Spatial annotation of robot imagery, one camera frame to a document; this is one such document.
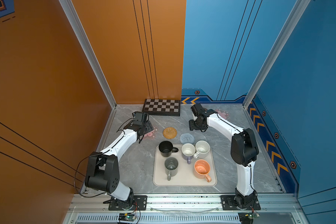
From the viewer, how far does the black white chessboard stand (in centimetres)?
114

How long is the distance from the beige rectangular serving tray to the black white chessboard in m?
0.34

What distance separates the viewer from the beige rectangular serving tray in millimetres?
798
